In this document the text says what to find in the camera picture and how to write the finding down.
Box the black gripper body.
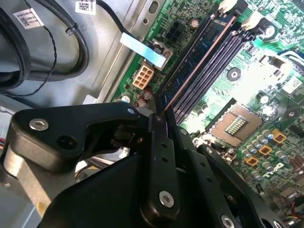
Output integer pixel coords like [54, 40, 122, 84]
[38, 151, 230, 228]

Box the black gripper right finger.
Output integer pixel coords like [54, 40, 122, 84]
[164, 108, 287, 228]

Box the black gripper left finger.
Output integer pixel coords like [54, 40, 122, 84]
[8, 93, 181, 221]

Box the RAM stick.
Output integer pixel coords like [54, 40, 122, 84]
[162, 14, 238, 112]

